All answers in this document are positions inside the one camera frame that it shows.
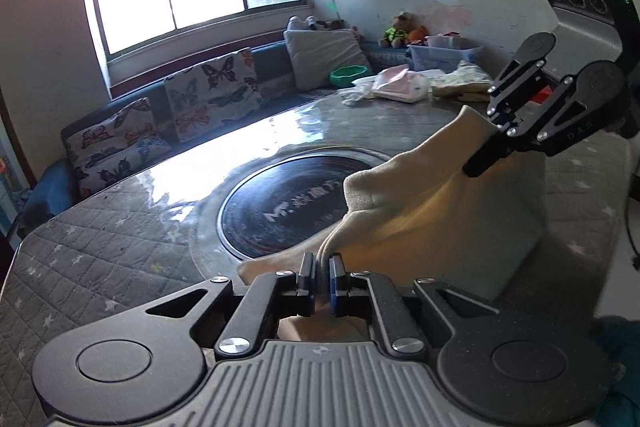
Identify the large butterfly print pillow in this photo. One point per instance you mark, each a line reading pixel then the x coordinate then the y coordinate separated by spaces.
pixel 215 92

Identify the teal cloth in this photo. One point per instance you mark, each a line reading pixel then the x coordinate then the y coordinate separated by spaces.
pixel 615 357

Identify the yellow folded cloth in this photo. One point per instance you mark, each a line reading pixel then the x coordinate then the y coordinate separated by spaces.
pixel 462 84

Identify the small butterfly print pillow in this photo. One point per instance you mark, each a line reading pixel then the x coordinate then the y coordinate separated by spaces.
pixel 120 164

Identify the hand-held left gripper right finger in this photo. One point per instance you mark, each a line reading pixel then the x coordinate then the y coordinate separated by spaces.
pixel 334 283

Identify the white plastic bag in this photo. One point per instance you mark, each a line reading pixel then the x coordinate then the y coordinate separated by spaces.
pixel 402 87

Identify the panda plush toy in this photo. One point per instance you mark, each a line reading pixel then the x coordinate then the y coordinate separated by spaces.
pixel 322 25

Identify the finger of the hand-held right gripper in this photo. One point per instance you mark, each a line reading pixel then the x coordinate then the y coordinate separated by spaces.
pixel 510 82
pixel 550 127

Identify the green bowl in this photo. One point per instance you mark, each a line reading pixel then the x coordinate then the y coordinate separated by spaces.
pixel 349 76

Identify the grey cushion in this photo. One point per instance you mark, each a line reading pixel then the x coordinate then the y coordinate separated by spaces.
pixel 325 57

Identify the medium butterfly print pillow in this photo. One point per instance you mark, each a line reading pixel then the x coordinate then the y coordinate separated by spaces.
pixel 115 132

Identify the clear plastic storage box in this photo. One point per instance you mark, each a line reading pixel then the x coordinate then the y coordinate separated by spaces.
pixel 445 54

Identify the blue sofa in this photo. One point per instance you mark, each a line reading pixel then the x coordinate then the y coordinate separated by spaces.
pixel 47 182

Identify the black round table inset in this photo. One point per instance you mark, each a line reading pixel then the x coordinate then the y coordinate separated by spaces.
pixel 290 202

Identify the white plush toy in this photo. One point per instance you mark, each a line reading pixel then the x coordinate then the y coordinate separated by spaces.
pixel 299 23

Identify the teddy bear with green vest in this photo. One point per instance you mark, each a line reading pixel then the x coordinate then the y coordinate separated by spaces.
pixel 397 32

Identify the orange toy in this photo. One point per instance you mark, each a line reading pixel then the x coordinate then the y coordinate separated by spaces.
pixel 419 34

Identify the cream garment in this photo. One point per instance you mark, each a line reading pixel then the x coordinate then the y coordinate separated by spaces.
pixel 425 217

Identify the clear crumpled plastic bag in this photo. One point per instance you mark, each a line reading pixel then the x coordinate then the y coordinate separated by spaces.
pixel 357 94

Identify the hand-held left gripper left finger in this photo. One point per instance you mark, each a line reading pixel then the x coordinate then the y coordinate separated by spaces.
pixel 310 281

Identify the red plastic stool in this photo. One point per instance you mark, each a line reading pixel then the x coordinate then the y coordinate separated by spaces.
pixel 540 96

